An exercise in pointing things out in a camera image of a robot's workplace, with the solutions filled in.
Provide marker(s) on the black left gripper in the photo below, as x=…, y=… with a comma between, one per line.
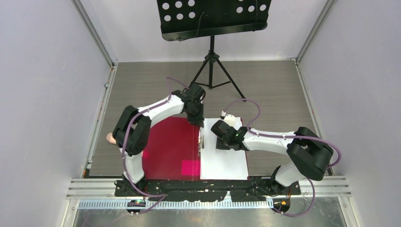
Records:
x=198, y=120

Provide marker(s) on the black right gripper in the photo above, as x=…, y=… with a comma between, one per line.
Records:
x=219, y=145

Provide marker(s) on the stack of white paper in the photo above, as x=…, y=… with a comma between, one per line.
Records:
x=216, y=164

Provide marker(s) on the red plastic folder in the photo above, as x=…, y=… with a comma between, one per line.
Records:
x=172, y=151

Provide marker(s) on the pink plastic cylinder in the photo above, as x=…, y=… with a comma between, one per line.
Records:
x=111, y=139

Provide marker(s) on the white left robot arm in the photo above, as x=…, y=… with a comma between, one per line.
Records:
x=131, y=133

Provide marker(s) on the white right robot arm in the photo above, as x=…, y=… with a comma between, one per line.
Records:
x=309, y=155

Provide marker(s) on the metal folder clip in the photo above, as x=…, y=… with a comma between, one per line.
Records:
x=201, y=141

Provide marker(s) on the black music stand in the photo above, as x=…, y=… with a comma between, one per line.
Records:
x=182, y=20

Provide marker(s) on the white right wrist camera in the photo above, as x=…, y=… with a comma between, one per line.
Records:
x=228, y=118

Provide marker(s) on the aluminium frame rail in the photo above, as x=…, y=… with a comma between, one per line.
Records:
x=140, y=204

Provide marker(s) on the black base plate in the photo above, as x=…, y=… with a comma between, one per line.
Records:
x=255, y=188

